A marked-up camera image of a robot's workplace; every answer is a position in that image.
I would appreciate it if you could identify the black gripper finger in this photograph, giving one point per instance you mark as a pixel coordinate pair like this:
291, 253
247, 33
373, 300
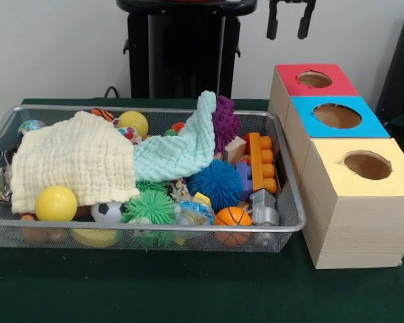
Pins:
304, 20
272, 23

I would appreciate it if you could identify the tiger plush toy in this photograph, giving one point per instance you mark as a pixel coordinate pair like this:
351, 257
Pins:
102, 113

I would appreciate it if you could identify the cream waffle cloth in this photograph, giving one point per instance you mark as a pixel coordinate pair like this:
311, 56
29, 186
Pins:
70, 161

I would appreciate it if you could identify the wooden box with three holes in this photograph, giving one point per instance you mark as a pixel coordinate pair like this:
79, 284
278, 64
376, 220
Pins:
357, 228

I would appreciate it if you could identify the clear mesh bin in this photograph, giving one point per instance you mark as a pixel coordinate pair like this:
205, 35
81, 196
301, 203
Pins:
6, 237

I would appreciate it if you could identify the black chair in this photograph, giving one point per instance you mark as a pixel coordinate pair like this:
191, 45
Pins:
400, 67

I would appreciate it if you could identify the purple spiky toy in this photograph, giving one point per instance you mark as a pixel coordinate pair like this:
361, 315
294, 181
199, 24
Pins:
226, 124

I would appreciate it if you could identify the orange building block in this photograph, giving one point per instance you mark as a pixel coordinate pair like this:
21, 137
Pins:
256, 161

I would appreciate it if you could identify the light teal waffle cloth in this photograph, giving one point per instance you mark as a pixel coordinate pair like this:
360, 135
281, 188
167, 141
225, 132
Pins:
168, 154

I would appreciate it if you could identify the blue spiky ball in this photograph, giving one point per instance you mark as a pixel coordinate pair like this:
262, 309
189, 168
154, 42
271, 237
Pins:
215, 185

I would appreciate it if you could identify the orange toy basketball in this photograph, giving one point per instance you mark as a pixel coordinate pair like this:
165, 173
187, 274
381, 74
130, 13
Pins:
232, 217

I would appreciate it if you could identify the green spiky ball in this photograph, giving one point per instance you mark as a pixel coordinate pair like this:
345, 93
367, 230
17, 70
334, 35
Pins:
148, 208

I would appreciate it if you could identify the small soccer ball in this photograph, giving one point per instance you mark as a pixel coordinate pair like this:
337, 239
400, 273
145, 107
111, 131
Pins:
106, 212

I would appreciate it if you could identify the large yellow ball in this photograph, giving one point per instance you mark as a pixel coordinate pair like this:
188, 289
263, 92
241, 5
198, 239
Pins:
55, 203

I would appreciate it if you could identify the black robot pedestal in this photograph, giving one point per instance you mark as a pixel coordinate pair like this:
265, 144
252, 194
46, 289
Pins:
188, 50

